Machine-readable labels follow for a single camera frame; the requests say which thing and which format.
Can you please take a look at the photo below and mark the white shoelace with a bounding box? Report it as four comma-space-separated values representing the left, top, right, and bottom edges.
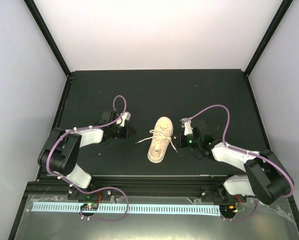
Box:
135, 128, 178, 152

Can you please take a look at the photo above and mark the beige lace sneaker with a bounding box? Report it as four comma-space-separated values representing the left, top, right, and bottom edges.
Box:
147, 116, 174, 164

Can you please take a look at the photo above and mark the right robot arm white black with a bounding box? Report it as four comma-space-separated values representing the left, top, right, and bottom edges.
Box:
172, 118, 294, 205

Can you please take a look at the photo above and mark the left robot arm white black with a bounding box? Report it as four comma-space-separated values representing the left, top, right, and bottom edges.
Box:
37, 110, 132, 200

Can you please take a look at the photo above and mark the left small circuit board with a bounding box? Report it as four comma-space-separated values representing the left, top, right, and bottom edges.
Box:
80, 203, 99, 211

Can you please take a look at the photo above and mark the small circuit board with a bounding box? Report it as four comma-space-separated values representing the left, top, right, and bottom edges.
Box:
219, 205, 246, 215
80, 203, 99, 211

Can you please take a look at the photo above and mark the right small circuit board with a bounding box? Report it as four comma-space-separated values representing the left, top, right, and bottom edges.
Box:
219, 205, 246, 215

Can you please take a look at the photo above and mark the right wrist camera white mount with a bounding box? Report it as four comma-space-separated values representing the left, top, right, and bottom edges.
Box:
180, 118, 193, 136

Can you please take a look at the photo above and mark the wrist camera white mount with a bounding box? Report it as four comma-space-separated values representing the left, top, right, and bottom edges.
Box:
116, 111, 131, 128
180, 118, 193, 136

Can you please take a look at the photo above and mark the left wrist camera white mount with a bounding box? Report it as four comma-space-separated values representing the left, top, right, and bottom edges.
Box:
116, 111, 131, 128

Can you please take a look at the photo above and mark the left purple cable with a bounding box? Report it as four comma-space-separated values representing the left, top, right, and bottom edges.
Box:
45, 95, 128, 176

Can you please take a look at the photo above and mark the purple cable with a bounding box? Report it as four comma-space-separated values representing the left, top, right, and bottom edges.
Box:
189, 104, 295, 198
45, 95, 128, 176

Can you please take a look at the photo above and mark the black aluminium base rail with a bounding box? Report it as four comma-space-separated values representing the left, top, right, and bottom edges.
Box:
24, 176, 247, 204

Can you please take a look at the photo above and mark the white slotted cable duct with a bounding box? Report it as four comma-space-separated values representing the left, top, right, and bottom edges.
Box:
31, 202, 221, 217

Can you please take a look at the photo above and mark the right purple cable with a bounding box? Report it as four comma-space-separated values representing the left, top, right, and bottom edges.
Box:
189, 104, 295, 198

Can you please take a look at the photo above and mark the left black frame post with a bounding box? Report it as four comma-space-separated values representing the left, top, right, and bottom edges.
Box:
23, 0, 74, 78

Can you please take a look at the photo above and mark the black frame post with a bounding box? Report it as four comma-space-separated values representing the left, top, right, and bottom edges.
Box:
23, 0, 74, 78
243, 0, 294, 76

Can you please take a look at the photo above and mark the right black frame post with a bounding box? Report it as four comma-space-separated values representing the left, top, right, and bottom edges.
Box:
243, 0, 294, 76

